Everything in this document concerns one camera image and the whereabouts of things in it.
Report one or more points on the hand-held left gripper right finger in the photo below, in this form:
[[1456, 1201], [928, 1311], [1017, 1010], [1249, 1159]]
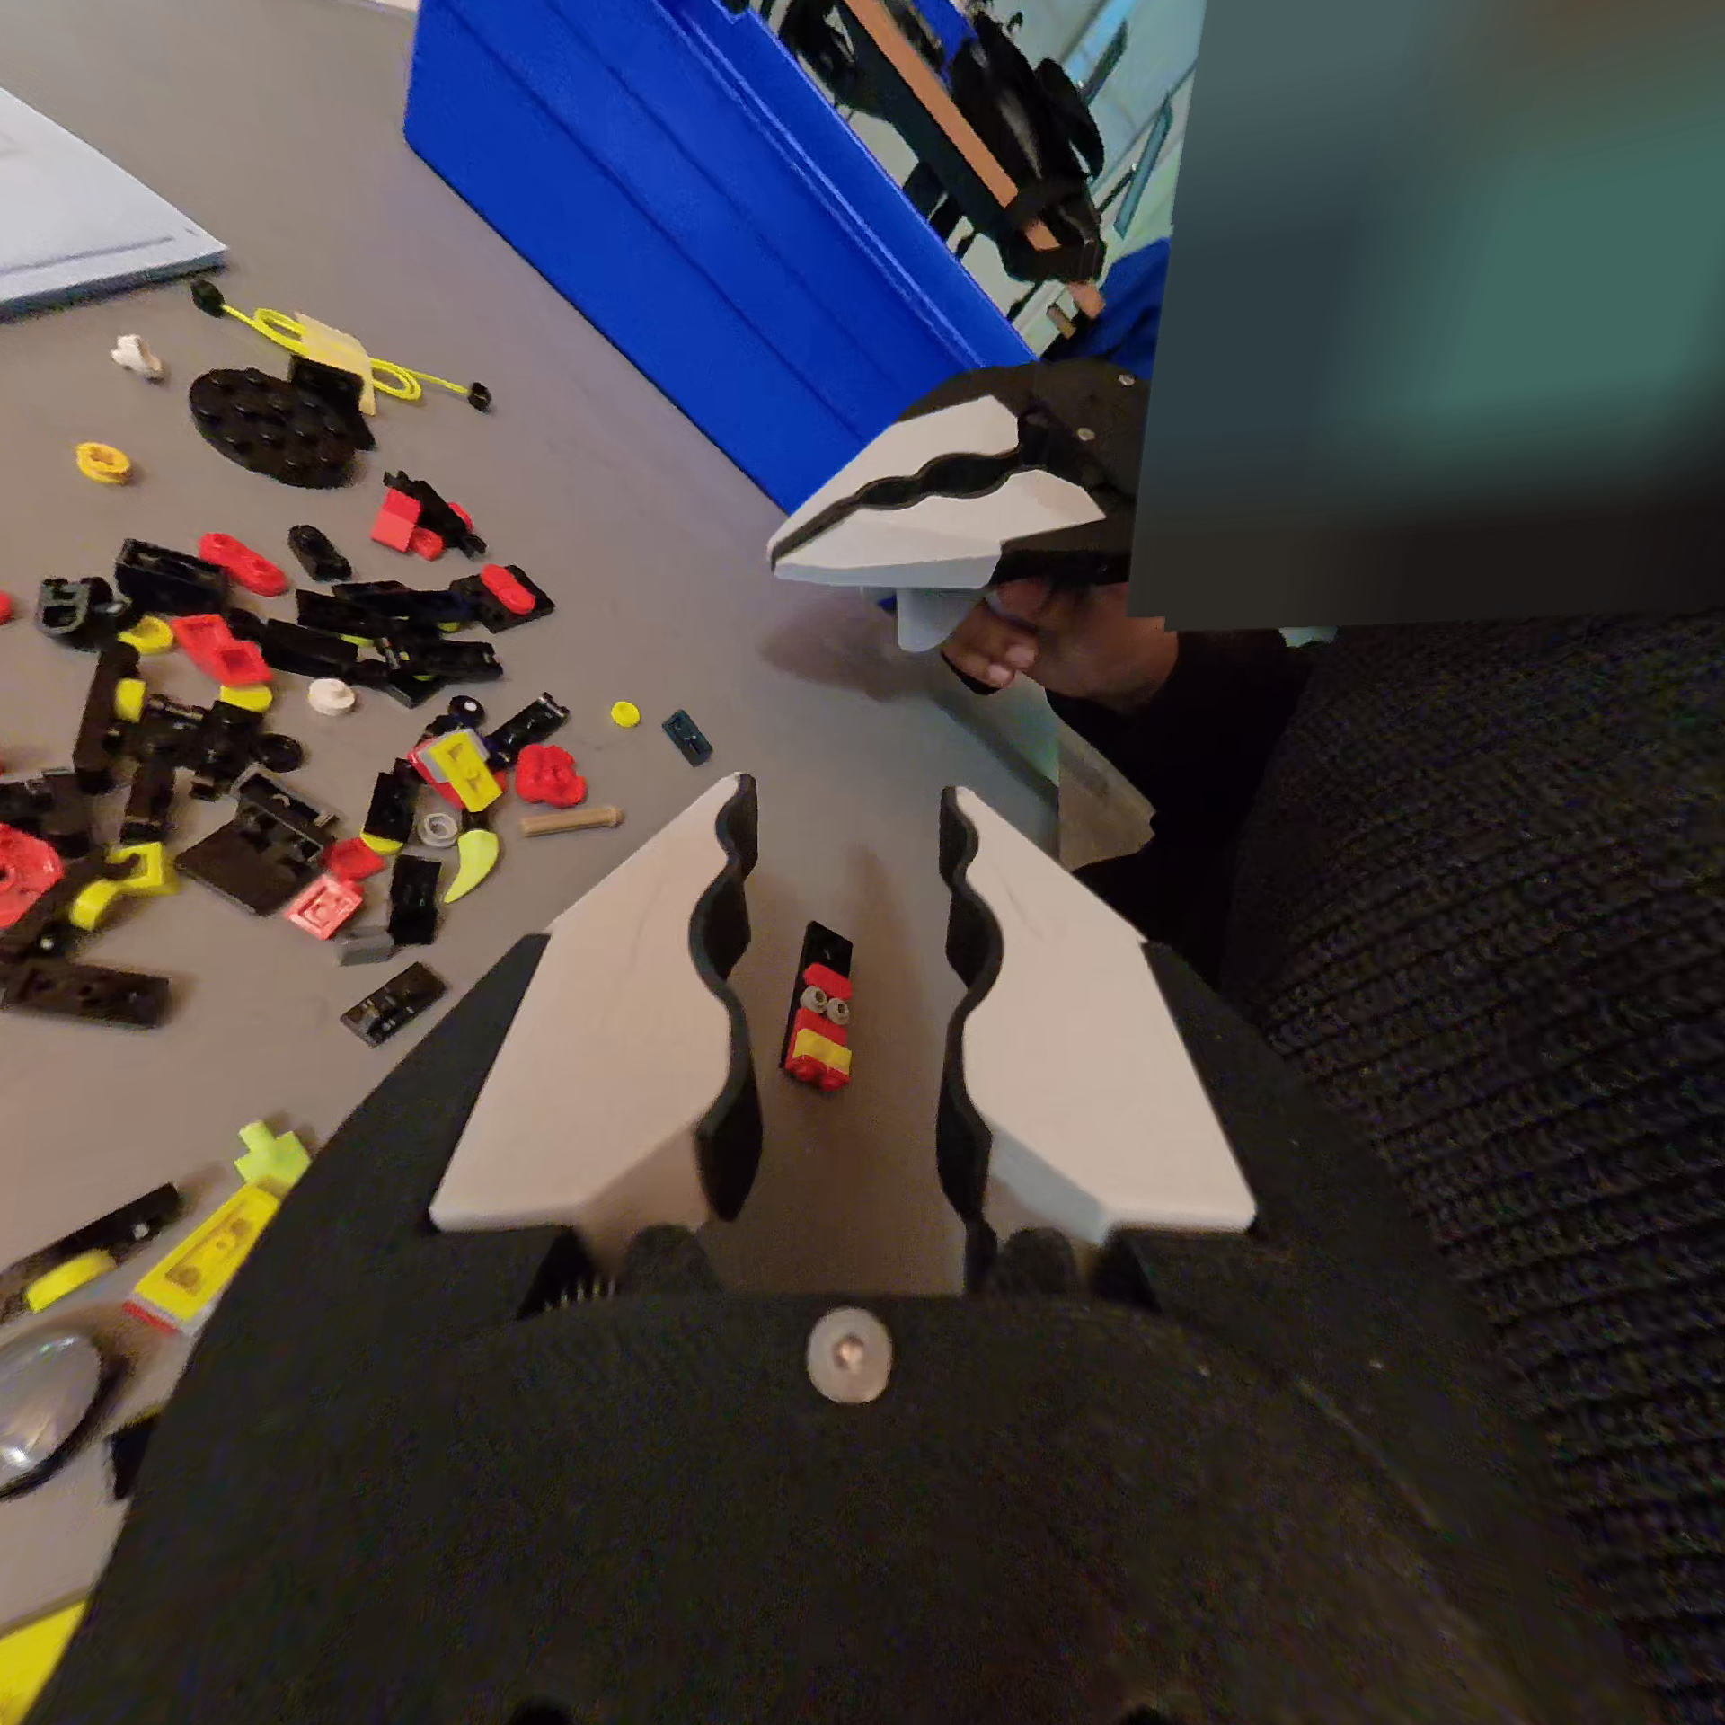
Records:
[[1092, 1063]]

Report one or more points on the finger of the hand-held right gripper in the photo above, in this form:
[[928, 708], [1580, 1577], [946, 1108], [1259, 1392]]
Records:
[[930, 539], [944, 433]]

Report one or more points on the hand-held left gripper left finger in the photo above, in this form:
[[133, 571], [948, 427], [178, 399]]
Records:
[[607, 1023]]

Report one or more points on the partly built lego assembly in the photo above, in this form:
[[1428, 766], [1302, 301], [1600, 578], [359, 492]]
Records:
[[820, 1010]]

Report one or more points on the pile of lego pieces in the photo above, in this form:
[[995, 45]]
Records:
[[223, 645]]

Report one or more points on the tan lego rod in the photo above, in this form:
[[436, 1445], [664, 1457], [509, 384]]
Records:
[[566, 821]]

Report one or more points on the black round lego plate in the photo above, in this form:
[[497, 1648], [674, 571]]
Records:
[[276, 431]]

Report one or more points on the clear lego canopy piece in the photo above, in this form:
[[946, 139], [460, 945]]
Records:
[[40, 1407]]

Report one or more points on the lego instruction booklet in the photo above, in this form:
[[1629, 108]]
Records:
[[82, 228]]

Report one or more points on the person's right hand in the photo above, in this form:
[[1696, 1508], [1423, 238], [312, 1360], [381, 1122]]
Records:
[[1078, 645]]

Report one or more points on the black equipment with brown strip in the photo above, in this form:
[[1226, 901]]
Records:
[[1039, 120]]

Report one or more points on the blue plastic bin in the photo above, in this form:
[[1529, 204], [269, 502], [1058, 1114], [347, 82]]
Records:
[[647, 200]]

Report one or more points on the pale tape strip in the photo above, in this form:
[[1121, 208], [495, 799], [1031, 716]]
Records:
[[336, 346]]

